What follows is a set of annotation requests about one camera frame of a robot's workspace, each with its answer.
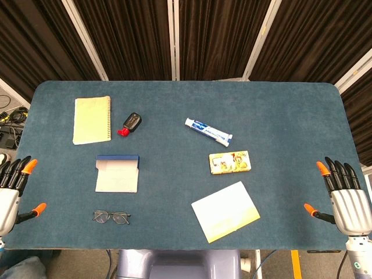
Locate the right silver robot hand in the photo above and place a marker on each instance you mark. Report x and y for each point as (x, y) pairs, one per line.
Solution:
(351, 209)

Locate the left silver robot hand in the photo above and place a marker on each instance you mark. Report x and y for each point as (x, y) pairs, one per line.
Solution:
(8, 203)

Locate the wire-frame eyeglasses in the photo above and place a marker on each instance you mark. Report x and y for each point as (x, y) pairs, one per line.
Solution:
(101, 217)

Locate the blue glasses case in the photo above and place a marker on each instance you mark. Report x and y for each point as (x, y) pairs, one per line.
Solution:
(116, 177)

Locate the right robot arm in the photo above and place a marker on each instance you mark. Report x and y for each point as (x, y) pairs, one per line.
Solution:
(360, 255)

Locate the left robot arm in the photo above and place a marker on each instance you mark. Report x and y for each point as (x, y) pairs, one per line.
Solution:
(1, 244)

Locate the yellow floor tape strip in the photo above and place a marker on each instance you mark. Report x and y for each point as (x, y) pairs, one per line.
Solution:
(296, 264)

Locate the dark brown pleated curtain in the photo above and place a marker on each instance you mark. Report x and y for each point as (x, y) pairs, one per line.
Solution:
(314, 37)
(32, 40)
(360, 116)
(218, 37)
(128, 37)

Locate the white table leg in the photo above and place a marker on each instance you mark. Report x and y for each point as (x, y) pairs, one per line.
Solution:
(258, 264)

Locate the tan spiral notebook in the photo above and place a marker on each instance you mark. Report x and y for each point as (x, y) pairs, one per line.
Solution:
(91, 120)

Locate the white yellow Lexicon book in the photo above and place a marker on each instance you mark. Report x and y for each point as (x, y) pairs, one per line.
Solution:
(225, 212)

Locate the yellow curry roux box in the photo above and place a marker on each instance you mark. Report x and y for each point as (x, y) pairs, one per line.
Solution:
(229, 162)

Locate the black bottle red cap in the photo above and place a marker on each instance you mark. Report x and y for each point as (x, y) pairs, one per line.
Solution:
(132, 121)

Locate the white blue toothpaste tube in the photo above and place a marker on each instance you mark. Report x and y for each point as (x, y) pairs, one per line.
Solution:
(207, 130)

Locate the blue felt table cloth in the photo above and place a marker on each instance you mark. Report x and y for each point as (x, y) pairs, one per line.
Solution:
(174, 189)

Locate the lavender robot torso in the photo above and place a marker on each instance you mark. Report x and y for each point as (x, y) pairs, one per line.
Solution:
(180, 264)

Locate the white screen frame post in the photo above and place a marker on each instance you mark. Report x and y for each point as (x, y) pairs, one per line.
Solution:
(353, 72)
(173, 37)
(84, 37)
(260, 40)

